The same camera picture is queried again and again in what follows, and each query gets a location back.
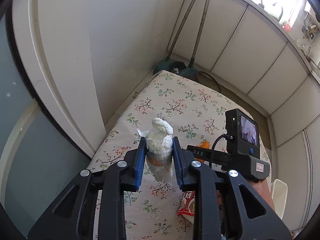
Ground red instant noodle cup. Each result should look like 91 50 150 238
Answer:
178 191 195 217

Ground white tissue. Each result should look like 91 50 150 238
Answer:
137 118 174 186

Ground white plastic trash bin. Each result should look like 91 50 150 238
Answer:
271 179 288 219

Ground white kitchen cabinets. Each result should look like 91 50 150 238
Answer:
174 0 319 230

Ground person's right hand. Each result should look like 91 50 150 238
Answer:
248 179 275 211

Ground orange peel piece on table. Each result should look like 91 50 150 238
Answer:
194 141 211 163

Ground floral tablecloth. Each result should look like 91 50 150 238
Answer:
89 71 238 239

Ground black camera with screen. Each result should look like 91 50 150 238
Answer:
225 109 260 159

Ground black camera cable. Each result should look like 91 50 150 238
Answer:
209 133 234 169

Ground round wire rack on floor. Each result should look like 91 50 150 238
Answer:
196 71 221 93

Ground broom with wooden handle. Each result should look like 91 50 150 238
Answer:
185 0 210 77

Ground green dustpan with handle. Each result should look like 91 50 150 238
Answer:
153 0 196 74

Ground white sliding door frame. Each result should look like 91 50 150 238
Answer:
11 0 106 157

